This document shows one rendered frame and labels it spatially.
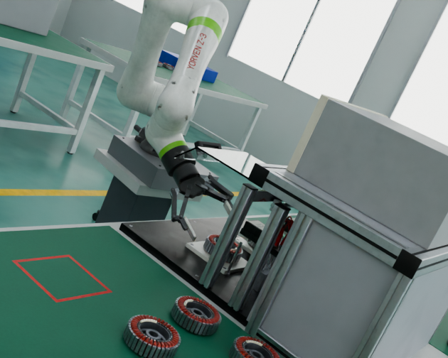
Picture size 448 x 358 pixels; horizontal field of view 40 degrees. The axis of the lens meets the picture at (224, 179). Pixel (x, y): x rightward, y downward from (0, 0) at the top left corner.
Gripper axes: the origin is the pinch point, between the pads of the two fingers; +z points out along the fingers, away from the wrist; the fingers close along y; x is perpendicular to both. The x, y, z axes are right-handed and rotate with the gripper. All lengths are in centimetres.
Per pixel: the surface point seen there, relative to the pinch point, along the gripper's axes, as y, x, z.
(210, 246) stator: -4.3, -1.6, 5.2
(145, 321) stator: -37, -35, 24
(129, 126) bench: 81, 266, -191
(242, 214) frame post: -2.7, -27.4, 8.2
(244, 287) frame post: -8.4, -20.7, 23.4
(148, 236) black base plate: -18.6, -0.7, -4.4
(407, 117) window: 362, 303, -127
